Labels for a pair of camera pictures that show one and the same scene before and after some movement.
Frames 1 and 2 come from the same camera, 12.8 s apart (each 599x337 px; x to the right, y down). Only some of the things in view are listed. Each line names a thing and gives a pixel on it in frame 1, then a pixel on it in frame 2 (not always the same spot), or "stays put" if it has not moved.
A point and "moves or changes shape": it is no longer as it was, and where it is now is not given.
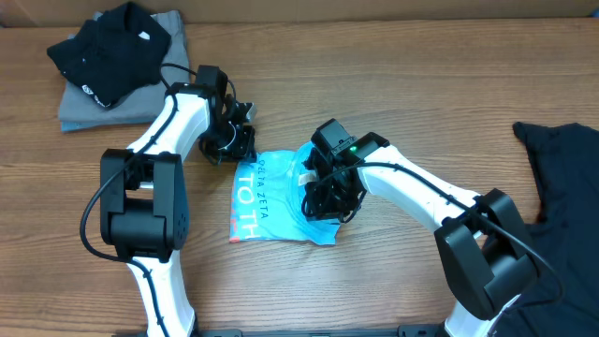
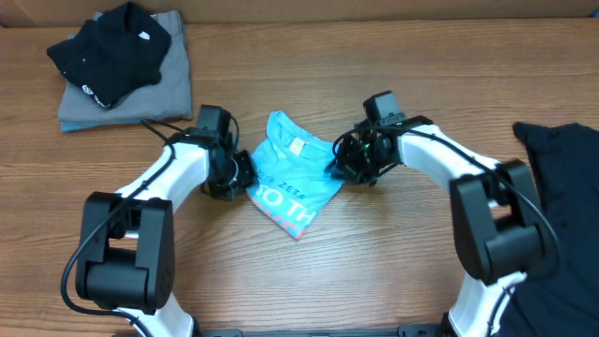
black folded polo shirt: (116, 57) stays put
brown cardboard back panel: (69, 13) stays put
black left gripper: (242, 151) to (247, 176)
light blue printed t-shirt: (268, 196) moves or changes shape
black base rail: (423, 330) stays put
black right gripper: (320, 209) to (344, 164)
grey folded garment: (80, 108) stays put
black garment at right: (563, 238) stays put
